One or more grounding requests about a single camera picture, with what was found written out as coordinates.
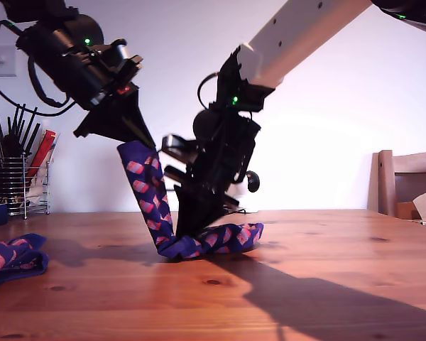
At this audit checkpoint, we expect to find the red chopstick packet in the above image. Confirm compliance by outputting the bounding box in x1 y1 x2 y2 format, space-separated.
25 129 57 178

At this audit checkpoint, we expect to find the cardboard box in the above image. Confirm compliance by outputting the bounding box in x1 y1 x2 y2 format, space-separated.
395 201 422 221

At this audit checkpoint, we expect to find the black round kitchen utensil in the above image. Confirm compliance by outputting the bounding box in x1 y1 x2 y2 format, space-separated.
3 134 21 159

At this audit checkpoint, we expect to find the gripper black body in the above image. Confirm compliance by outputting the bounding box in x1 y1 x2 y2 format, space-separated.
61 45 144 139

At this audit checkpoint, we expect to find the wooden chair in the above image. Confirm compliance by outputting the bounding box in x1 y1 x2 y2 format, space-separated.
367 150 426 218

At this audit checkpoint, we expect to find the white security camera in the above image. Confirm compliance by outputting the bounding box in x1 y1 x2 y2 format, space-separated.
234 170 262 214

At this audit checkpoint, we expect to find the chrome wire utensil caddy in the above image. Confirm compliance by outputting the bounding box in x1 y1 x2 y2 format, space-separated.
0 156 50 220

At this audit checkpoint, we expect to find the white light switch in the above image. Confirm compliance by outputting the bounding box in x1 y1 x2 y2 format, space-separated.
0 45 18 77

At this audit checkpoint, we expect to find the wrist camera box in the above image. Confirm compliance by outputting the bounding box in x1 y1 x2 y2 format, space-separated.
92 38 144 77
161 134 190 158

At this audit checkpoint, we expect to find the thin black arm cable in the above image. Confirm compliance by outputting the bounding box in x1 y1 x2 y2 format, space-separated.
197 72 222 108
0 19 76 117

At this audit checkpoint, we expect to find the purple pink patterned sock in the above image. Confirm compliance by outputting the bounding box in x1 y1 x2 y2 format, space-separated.
0 233 50 289
116 141 265 261

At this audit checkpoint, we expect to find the thick black sleeved cable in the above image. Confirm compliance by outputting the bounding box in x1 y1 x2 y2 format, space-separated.
27 56 74 109
235 147 256 184

